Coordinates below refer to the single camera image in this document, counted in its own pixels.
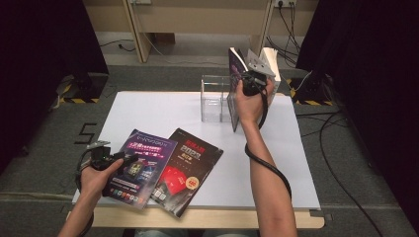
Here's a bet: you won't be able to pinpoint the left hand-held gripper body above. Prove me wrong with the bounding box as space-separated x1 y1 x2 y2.
85 139 116 172

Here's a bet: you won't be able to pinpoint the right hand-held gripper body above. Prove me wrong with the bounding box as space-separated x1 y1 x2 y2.
241 48 277 98

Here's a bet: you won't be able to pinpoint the purple magazine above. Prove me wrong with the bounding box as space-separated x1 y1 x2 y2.
102 128 179 211
226 46 249 133

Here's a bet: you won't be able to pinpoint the white magazine with colourful pictures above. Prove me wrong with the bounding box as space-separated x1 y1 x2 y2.
259 46 283 97

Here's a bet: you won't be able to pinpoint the clear acrylic magazine holder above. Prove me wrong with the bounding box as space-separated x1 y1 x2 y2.
200 74 237 124

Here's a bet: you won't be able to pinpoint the black magazine with red print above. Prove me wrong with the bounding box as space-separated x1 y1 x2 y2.
148 127 224 219

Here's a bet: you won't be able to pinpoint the person's left hand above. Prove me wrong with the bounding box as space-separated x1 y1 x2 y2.
79 157 126 202

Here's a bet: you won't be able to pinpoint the person's right hand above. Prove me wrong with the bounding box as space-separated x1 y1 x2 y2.
233 78 276 126

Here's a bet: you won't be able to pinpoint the black stand base striped tape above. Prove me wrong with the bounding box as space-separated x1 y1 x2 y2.
60 72 110 105
286 69 336 107

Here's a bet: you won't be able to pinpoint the white table board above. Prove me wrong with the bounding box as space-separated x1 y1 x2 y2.
72 91 321 211

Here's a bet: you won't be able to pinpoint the beige wooden desk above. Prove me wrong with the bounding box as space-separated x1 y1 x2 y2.
82 0 319 65

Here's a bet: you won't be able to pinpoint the black curtain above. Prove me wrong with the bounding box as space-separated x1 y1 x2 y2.
0 0 110 174
295 0 419 230

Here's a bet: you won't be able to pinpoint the black socket cables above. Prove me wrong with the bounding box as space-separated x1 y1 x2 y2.
265 1 302 69

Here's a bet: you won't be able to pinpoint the short black floor cable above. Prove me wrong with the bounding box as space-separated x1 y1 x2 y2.
295 111 351 138

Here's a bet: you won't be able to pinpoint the white wall socket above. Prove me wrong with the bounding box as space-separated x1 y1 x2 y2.
273 0 297 9

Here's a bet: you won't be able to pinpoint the long black floor cable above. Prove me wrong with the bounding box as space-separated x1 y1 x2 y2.
318 111 385 237

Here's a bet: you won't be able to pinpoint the thin black floor cable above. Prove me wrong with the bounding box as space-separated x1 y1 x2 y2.
99 39 137 53

